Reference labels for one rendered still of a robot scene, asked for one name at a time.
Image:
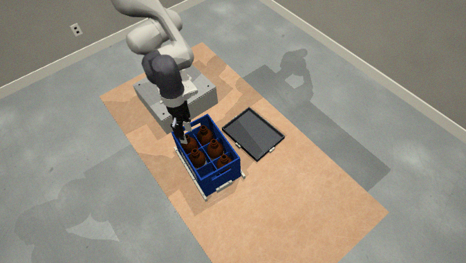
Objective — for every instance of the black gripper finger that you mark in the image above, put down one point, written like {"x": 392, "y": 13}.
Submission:
{"x": 186, "y": 120}
{"x": 177, "y": 127}

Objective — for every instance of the blue plastic crate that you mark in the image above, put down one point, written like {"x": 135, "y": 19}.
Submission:
{"x": 209, "y": 176}

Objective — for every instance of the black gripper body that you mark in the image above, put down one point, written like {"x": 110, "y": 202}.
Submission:
{"x": 177, "y": 111}

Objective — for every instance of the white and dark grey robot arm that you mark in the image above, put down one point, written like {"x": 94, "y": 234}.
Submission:
{"x": 168, "y": 68}

